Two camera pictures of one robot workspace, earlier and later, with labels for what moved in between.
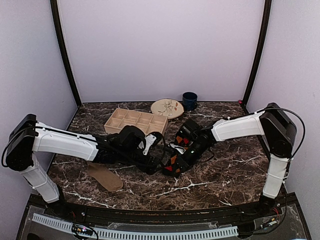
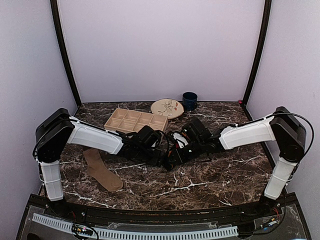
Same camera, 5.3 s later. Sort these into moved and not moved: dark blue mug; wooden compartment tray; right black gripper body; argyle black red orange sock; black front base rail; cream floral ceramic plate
Moved: right black gripper body; argyle black red orange sock
Not moved: black front base rail; dark blue mug; wooden compartment tray; cream floral ceramic plate
